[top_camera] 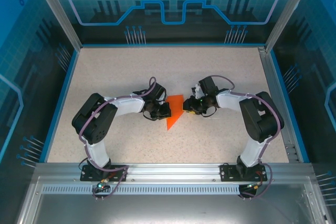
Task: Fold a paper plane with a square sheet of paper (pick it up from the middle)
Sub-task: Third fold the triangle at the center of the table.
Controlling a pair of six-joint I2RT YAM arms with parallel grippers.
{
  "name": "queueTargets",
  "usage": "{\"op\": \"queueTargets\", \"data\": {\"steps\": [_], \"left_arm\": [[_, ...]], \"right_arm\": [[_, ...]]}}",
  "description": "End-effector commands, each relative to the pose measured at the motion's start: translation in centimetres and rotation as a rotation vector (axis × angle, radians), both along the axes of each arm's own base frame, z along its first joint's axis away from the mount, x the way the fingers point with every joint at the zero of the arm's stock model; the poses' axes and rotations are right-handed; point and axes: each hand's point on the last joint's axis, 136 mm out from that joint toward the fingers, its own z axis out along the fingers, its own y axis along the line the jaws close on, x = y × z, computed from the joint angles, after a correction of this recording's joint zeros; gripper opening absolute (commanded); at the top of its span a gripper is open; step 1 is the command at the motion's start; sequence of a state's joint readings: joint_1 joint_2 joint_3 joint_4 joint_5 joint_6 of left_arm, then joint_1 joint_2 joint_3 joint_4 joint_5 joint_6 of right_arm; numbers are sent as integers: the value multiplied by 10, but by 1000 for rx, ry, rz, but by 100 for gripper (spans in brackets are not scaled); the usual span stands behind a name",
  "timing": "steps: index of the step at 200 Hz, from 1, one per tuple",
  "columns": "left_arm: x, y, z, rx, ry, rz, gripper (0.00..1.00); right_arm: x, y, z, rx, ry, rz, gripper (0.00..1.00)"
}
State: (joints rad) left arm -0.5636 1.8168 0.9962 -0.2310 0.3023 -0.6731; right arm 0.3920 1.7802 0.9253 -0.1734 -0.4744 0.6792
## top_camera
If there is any blue table edge strip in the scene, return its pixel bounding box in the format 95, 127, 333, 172
269, 50, 311, 163
38, 49, 80, 164

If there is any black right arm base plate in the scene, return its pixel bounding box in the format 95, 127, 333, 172
219, 163, 266, 183

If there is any orange paper sheet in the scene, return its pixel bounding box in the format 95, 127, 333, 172
166, 94, 185, 131

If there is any cable connector with green light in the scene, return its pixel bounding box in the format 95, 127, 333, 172
245, 181, 264, 189
94, 178, 110, 191

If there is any thin black right gripper cable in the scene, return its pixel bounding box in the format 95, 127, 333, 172
201, 105, 218, 118

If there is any thin black left gripper cable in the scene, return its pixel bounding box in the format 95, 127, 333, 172
142, 110, 159, 122

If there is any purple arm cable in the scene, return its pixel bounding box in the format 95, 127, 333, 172
211, 74, 286, 200
78, 76, 158, 201

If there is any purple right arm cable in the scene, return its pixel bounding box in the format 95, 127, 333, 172
211, 74, 286, 200

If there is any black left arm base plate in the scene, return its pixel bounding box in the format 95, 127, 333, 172
80, 164, 129, 183

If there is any slotted metal cable duct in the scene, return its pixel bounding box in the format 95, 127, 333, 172
41, 185, 244, 196

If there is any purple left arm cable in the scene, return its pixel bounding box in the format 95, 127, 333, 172
78, 76, 158, 201

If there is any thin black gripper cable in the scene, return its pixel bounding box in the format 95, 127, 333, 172
142, 110, 159, 122
201, 105, 218, 118

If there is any long aluminium base rail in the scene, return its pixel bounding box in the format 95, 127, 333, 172
35, 162, 314, 183

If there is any grey metal sheet tray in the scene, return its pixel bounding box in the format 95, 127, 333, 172
15, 176, 331, 224

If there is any aluminium side rail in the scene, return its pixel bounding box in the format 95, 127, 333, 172
258, 46, 300, 164

